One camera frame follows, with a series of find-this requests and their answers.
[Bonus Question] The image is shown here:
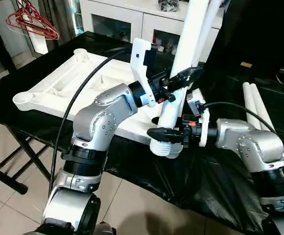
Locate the white plastic table leg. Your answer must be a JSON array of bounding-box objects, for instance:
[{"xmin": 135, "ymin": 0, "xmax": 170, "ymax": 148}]
[
  {"xmin": 149, "ymin": 0, "xmax": 212, "ymax": 160},
  {"xmin": 242, "ymin": 82, "xmax": 263, "ymax": 132},
  {"xmin": 198, "ymin": 0, "xmax": 224, "ymax": 67},
  {"xmin": 250, "ymin": 83, "xmax": 278, "ymax": 134}
]

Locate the white plastic table top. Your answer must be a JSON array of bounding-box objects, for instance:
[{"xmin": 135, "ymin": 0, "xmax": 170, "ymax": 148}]
[{"xmin": 12, "ymin": 48, "xmax": 201, "ymax": 147}]

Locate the black plastic mat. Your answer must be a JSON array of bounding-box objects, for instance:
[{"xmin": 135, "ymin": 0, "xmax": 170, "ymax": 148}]
[{"xmin": 0, "ymin": 31, "xmax": 284, "ymax": 235}]

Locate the white glass-door cabinet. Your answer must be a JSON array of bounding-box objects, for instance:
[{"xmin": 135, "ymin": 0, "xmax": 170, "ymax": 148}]
[{"xmin": 78, "ymin": 0, "xmax": 227, "ymax": 63}]

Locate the dark patterned jar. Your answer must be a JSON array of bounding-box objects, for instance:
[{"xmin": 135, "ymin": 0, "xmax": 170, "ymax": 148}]
[{"xmin": 158, "ymin": 0, "xmax": 181, "ymax": 13}]

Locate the grey curtain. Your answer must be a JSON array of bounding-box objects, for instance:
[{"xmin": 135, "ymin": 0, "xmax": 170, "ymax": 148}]
[{"xmin": 39, "ymin": 0, "xmax": 85, "ymax": 54}]

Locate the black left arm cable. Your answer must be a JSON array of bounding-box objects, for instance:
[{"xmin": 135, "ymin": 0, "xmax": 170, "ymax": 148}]
[{"xmin": 48, "ymin": 46, "xmax": 134, "ymax": 196}]

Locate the red wire clothes hanger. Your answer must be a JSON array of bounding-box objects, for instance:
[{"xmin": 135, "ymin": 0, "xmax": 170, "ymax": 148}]
[{"xmin": 5, "ymin": 0, "xmax": 61, "ymax": 41}]

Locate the black folding table frame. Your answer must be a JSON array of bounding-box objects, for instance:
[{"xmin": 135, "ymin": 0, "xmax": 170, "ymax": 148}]
[{"xmin": 0, "ymin": 126, "xmax": 53, "ymax": 195}]

